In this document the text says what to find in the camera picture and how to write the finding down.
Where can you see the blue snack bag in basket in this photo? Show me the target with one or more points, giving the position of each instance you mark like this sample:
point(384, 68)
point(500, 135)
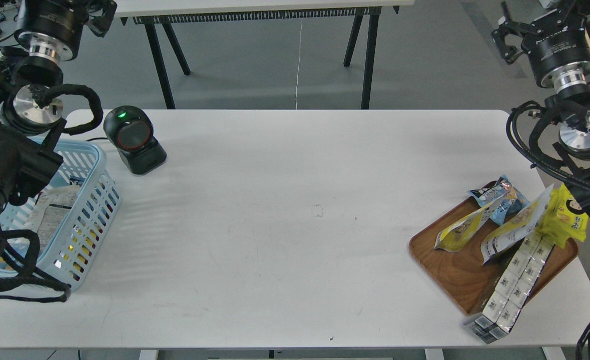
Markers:
point(21, 246)

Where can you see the brown wooden tray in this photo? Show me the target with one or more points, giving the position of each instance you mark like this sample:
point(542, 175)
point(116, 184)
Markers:
point(463, 275)

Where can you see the light blue plastic basket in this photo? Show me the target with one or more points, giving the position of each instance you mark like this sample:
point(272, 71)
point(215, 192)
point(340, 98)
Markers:
point(70, 254)

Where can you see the white boxed snack multipack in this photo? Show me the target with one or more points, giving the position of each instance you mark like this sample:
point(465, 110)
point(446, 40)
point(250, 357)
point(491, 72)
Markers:
point(501, 302)

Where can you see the yellow white snack pouch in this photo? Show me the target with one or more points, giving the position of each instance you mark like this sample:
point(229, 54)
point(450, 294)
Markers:
point(454, 237)
point(516, 228)

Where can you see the background table black legs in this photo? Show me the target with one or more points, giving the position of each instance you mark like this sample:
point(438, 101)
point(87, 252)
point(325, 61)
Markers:
point(262, 15)

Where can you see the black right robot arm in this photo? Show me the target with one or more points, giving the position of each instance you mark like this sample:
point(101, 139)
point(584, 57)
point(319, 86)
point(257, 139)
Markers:
point(554, 137)

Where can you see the white snack bag in basket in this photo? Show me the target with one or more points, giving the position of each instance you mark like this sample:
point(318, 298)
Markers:
point(49, 211)

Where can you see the black barcode scanner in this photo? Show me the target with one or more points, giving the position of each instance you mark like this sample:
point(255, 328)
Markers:
point(131, 131)

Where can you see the yellow cartoon snack bag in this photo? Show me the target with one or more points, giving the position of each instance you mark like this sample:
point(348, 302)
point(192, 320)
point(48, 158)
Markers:
point(563, 219)

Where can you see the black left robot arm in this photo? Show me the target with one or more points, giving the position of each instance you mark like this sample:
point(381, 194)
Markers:
point(36, 108)

